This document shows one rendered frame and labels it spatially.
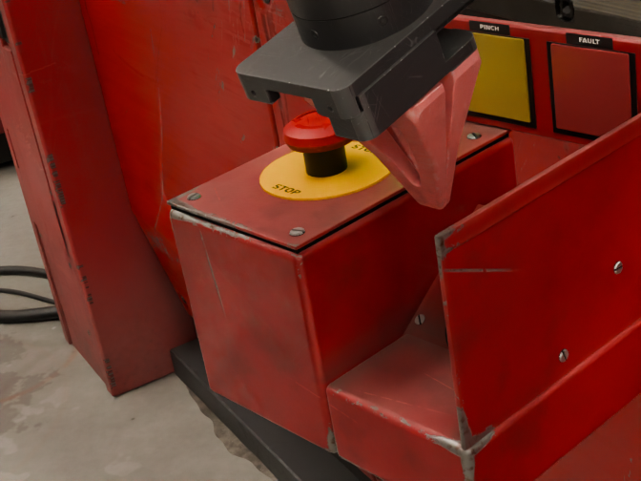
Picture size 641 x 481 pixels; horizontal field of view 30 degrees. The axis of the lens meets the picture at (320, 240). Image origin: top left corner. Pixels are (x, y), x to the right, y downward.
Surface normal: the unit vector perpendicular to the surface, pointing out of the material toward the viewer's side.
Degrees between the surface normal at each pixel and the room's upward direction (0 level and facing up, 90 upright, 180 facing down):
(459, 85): 110
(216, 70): 90
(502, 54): 90
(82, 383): 0
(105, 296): 90
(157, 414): 0
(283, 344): 90
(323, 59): 15
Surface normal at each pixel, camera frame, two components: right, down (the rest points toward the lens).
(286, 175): -0.15, -0.89
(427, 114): 0.75, 0.48
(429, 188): -0.59, 0.73
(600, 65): -0.72, 0.40
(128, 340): 0.49, 0.31
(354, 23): -0.11, 0.62
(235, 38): -0.86, 0.34
